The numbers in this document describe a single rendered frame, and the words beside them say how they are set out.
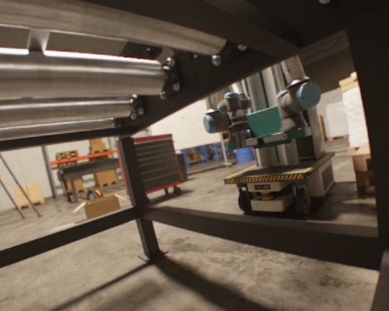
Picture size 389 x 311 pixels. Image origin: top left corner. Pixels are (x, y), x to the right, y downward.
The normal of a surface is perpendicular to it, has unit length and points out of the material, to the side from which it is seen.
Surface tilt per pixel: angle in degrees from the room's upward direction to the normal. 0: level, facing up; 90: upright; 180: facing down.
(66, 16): 160
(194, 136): 90
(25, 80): 127
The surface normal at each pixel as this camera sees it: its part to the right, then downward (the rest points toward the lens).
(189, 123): 0.29, 0.00
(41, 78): 0.65, 0.51
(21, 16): 0.30, 0.95
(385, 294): -0.21, -0.98
